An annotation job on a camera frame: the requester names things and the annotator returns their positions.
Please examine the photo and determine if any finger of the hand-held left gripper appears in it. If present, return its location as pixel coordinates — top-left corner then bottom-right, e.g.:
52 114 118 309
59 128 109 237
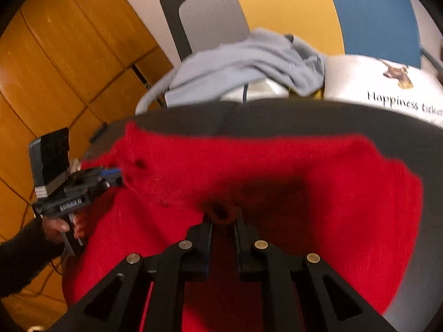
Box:
100 176 124 191
88 167 122 178

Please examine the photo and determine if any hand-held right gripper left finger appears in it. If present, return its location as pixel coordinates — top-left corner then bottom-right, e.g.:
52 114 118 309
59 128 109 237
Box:
45 214 213 332

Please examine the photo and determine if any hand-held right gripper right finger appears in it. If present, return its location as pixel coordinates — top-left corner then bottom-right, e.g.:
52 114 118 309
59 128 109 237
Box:
233 219 398 332

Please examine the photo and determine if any red knitted sweater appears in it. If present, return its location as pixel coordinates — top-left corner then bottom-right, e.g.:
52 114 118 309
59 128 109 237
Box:
62 121 424 332

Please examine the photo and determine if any person's left forearm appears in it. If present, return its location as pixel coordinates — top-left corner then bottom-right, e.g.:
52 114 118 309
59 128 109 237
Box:
0 217 66 299

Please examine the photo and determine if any person's left hand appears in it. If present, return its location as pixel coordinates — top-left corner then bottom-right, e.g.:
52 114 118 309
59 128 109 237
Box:
42 214 88 247

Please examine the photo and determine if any orange wooden cabinet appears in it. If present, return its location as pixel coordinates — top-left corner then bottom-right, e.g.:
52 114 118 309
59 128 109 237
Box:
0 0 174 322

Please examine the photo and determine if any light blue hoodie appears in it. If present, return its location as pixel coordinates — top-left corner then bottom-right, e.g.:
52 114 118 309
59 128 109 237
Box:
165 28 326 107

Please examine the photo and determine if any white printed cushion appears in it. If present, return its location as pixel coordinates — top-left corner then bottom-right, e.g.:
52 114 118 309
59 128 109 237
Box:
221 55 443 127

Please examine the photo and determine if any grey yellow blue armchair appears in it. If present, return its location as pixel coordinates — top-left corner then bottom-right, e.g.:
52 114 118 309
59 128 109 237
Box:
135 0 443 115

